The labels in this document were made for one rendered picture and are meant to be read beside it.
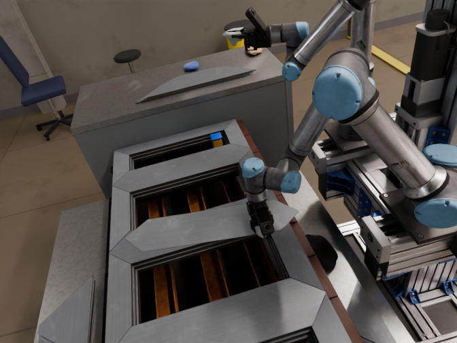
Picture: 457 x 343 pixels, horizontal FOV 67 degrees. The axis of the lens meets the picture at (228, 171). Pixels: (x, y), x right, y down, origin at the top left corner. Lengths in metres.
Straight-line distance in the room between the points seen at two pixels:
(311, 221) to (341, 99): 0.93
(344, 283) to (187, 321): 0.63
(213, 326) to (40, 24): 4.41
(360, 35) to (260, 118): 0.91
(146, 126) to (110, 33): 2.97
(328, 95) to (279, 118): 1.41
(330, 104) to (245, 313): 0.72
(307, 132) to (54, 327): 1.16
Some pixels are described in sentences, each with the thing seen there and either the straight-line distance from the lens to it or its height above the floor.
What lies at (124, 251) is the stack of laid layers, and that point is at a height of 0.86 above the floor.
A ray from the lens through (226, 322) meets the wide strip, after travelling 1.23.
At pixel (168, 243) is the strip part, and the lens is 1.47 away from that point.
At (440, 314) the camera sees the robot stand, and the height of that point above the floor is 0.21.
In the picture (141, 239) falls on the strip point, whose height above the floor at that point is 0.87.
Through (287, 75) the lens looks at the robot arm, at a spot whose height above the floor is 1.33.
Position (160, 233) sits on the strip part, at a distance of 1.52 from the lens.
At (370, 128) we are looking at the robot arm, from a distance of 0.92.
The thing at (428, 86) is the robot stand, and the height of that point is 1.36.
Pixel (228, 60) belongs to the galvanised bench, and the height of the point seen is 1.05.
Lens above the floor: 1.94
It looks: 39 degrees down
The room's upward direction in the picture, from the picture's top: 12 degrees counter-clockwise
